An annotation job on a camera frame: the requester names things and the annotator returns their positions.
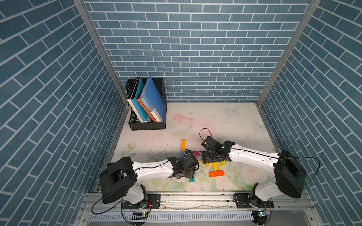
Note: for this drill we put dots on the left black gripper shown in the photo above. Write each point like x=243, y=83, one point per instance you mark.
x=191, y=174

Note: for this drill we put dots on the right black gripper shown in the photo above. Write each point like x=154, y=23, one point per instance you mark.
x=204, y=155

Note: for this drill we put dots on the yellow long block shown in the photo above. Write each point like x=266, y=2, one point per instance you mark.
x=215, y=166

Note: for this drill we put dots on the orange-yellow long block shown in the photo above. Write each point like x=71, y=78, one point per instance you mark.
x=183, y=145

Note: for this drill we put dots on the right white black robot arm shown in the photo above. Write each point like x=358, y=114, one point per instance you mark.
x=287, y=174

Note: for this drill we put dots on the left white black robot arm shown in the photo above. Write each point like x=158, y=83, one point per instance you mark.
x=122, y=180

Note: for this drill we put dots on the lime yellow block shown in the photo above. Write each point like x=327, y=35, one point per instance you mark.
x=222, y=163

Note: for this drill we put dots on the orange block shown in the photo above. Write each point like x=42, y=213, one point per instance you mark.
x=214, y=174

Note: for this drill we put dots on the black mesh book basket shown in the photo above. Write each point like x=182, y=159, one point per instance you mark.
x=134, y=123

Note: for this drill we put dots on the blue book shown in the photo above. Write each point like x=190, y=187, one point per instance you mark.
x=153, y=100

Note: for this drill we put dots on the orange spine book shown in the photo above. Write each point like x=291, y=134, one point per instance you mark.
x=146, y=110

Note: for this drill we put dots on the white black book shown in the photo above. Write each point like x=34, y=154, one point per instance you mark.
x=131, y=97

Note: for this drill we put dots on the teal book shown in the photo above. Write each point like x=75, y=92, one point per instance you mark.
x=134, y=101

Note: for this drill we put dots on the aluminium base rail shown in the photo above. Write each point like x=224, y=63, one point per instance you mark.
x=197, y=201

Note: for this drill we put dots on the white ribbed cable duct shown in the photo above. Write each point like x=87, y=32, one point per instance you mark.
x=188, y=216

